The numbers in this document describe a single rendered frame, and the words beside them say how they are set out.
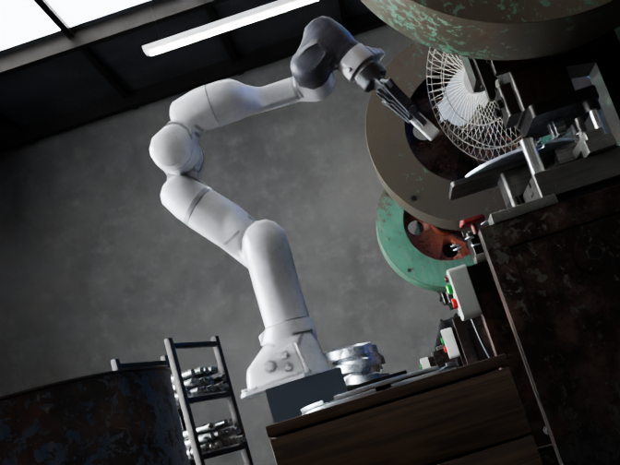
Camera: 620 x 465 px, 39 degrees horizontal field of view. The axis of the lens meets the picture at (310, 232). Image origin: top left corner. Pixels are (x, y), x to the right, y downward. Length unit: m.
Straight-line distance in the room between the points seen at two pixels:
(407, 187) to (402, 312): 5.28
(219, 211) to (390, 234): 3.15
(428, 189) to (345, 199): 5.49
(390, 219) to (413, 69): 1.74
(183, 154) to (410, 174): 1.57
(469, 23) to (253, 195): 7.42
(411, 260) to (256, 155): 4.29
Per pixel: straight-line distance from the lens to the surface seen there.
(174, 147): 2.09
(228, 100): 2.15
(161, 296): 9.10
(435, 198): 3.47
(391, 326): 8.69
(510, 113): 2.13
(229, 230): 2.12
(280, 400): 2.00
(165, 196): 2.15
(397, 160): 3.52
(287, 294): 2.06
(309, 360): 2.02
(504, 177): 2.09
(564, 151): 2.09
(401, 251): 5.17
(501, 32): 1.79
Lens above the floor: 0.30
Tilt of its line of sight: 13 degrees up
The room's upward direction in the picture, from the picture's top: 17 degrees counter-clockwise
